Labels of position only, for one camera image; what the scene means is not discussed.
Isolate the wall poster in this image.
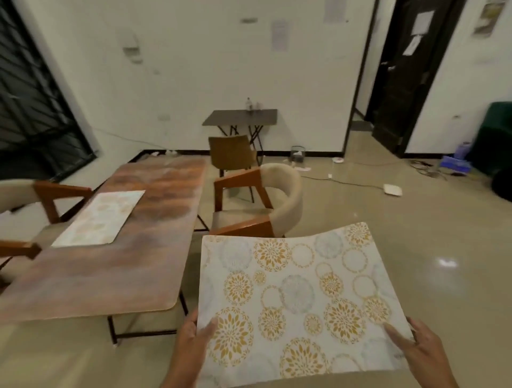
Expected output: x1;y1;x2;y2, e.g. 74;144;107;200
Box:
474;1;507;38

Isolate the brown wooden chair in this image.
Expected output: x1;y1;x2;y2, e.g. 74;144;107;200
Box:
208;135;259;178

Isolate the blue tissue box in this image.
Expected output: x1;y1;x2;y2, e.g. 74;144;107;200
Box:
440;156;473;175

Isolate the floral patterned placemat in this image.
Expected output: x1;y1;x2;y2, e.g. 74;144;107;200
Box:
195;222;415;380
51;190;146;248

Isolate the green upholstered armchair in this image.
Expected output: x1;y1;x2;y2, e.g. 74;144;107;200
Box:
470;102;512;202

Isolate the brown marbled dining table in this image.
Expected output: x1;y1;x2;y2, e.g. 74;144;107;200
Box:
0;155;209;347

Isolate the black cable bundle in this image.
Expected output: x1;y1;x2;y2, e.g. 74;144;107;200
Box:
409;159;449;180

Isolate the white paper sheet on door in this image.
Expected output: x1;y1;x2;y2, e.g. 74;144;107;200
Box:
412;10;435;36

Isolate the beige wooden armchair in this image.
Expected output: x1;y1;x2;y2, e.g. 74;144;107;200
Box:
0;179;93;227
210;163;303;239
0;239;43;283

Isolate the person's right forearm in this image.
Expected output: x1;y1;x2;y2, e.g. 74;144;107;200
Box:
438;362;460;388

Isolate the black barred window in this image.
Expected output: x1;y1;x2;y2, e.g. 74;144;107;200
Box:
0;0;98;181

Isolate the dark wooden door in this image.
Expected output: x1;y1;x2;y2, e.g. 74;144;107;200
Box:
372;0;467;157

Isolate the person's left forearm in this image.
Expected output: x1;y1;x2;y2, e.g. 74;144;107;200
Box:
160;366;189;388

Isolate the person's left hand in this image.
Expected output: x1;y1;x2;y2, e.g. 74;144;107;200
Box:
171;309;219;388

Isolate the person's right hand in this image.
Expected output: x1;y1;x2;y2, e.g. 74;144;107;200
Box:
383;317;450;388

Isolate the white floor cable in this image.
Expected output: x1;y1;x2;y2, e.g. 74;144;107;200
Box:
301;173;385;192

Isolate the dark folding side table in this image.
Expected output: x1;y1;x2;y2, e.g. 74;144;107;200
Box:
202;109;278;156

